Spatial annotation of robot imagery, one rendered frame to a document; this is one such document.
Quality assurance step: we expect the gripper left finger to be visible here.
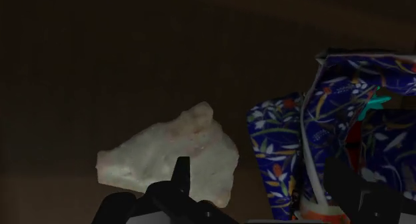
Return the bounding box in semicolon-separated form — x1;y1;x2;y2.
91;156;239;224

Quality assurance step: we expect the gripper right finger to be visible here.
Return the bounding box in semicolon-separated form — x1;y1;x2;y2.
323;157;416;224

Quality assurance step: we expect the white rough rock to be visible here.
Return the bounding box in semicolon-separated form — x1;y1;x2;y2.
95;101;240;209

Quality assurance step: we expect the blue floral patterned box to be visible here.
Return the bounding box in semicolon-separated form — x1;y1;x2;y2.
245;48;416;224

